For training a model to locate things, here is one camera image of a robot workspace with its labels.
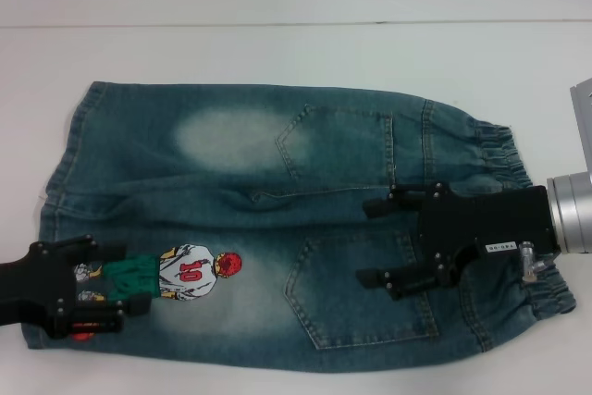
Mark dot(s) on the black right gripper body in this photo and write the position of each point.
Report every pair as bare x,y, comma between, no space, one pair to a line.
490,219

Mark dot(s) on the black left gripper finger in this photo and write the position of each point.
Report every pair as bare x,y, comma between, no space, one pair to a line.
88,249
135,306

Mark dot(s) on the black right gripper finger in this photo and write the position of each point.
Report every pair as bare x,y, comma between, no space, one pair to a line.
402,205
407,281

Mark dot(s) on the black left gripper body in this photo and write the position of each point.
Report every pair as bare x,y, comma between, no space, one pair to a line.
32,284

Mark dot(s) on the blue denim shorts with print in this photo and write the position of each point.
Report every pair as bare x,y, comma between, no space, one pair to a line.
259,173

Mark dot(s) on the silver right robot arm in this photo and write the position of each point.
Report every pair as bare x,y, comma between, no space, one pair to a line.
573,210

